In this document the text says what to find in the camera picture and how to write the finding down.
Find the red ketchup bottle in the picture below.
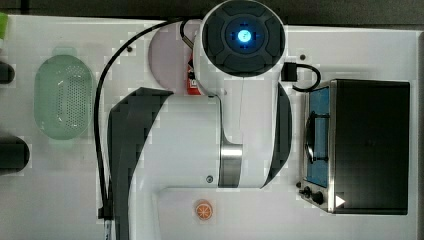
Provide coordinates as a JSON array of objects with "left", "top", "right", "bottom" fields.
[{"left": 186, "top": 57, "right": 200, "bottom": 95}]

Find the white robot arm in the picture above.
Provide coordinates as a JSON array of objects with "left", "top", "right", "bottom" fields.
[{"left": 108, "top": 0, "right": 292, "bottom": 240}]

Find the grey round plate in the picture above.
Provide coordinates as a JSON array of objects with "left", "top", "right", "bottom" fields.
[{"left": 149, "top": 19, "right": 201, "bottom": 95}]

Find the orange slice toy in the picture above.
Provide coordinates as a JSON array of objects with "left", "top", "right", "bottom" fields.
[{"left": 194, "top": 199, "right": 213, "bottom": 221}]

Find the black and steel toaster oven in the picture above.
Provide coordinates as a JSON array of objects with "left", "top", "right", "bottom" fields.
[{"left": 297, "top": 79, "right": 410, "bottom": 215}]

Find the green perforated colander basket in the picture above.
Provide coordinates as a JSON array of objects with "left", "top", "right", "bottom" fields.
[{"left": 33, "top": 47, "right": 94, "bottom": 141}]

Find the small black pot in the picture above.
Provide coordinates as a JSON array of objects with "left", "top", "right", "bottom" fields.
[{"left": 0, "top": 62, "right": 15, "bottom": 84}]

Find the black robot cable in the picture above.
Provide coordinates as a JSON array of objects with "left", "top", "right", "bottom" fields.
[{"left": 93, "top": 18, "right": 202, "bottom": 221}]

